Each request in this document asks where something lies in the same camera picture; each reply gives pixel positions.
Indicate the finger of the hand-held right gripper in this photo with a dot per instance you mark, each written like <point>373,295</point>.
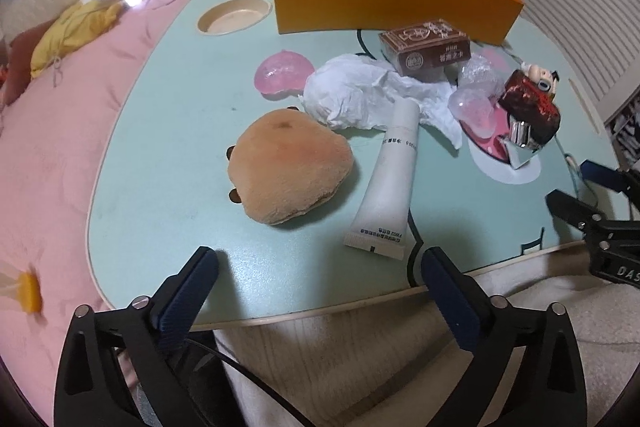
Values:
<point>572,207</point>
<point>607,174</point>

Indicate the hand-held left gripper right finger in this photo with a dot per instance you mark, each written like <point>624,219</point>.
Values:
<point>450,302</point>

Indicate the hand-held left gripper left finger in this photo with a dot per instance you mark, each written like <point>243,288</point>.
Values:
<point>187,297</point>

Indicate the dark red gift-shaped ornament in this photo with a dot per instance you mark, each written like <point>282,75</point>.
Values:
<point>530,102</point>

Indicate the small doll figurine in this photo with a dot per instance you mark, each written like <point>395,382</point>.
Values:
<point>540,74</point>

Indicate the white cream tube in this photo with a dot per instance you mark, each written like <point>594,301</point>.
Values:
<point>387,182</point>

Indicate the brown plush toy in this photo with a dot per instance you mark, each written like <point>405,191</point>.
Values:
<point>290,162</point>

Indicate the small brown printed carton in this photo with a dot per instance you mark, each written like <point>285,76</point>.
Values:
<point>425,49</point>

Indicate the white tissue paper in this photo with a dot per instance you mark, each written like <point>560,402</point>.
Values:
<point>350,92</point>

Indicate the pink translucent jelly blob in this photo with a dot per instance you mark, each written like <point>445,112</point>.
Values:
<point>282,69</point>

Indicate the pink blanket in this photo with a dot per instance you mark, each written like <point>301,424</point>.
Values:
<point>50,167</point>

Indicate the dark red pillow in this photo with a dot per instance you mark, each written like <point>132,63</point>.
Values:
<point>22,62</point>

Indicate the yellow pillow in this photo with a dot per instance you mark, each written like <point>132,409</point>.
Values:
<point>70,32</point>

